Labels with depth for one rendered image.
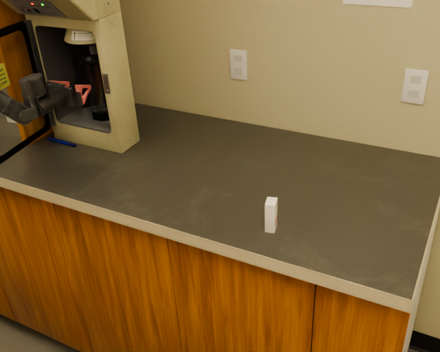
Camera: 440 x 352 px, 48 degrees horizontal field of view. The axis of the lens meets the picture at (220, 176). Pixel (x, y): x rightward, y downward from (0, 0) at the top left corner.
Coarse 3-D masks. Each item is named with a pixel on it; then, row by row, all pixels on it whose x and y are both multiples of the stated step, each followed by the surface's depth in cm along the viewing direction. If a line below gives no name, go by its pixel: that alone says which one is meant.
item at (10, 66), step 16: (16, 32) 162; (0, 48) 157; (16, 48) 163; (0, 64) 158; (16, 64) 164; (0, 80) 159; (16, 80) 165; (16, 96) 166; (0, 112) 161; (0, 128) 162; (16, 128) 168; (32, 128) 176; (0, 144) 163; (16, 144) 170
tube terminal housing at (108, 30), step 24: (96, 0) 150; (48, 24) 163; (72, 24) 159; (96, 24) 154; (120, 24) 162; (120, 48) 164; (120, 72) 167; (120, 96) 169; (120, 120) 172; (96, 144) 181; (120, 144) 175
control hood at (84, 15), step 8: (40, 0) 147; (48, 0) 146; (56, 0) 144; (64, 0) 142; (72, 0) 141; (80, 0) 144; (88, 0) 147; (16, 8) 160; (64, 8) 148; (72, 8) 146; (80, 8) 145; (88, 8) 148; (48, 16) 158; (56, 16) 156; (72, 16) 152; (80, 16) 150; (88, 16) 149; (96, 16) 151
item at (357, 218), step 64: (192, 128) 192; (256, 128) 189; (64, 192) 157; (128, 192) 155; (192, 192) 153; (256, 192) 151; (320, 192) 150; (384, 192) 148; (256, 256) 127; (320, 256) 125; (384, 256) 124
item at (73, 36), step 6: (66, 30) 167; (72, 30) 164; (78, 30) 163; (66, 36) 166; (72, 36) 164; (78, 36) 163; (84, 36) 163; (90, 36) 163; (66, 42) 166; (72, 42) 164; (78, 42) 163; (84, 42) 163; (90, 42) 163
